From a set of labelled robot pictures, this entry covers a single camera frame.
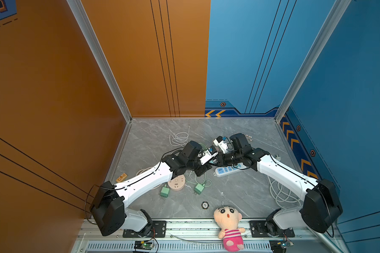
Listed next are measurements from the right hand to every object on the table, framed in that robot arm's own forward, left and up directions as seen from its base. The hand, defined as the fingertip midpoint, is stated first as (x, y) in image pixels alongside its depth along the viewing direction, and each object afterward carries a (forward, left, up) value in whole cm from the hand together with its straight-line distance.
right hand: (210, 162), depth 77 cm
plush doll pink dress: (-23, -7, -9) cm, 25 cm away
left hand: (+1, 0, -1) cm, 1 cm away
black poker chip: (-15, +2, -18) cm, 23 cm away
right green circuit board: (-32, -31, -20) cm, 48 cm away
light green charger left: (-9, +24, -15) cm, 30 cm away
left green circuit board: (-32, +31, -18) cm, 48 cm away
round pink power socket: (-5, +17, -14) cm, 23 cm away
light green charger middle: (-7, +5, -16) cm, 18 cm away
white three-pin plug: (+13, -43, -16) cm, 48 cm away
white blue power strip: (+3, -7, -14) cm, 16 cm away
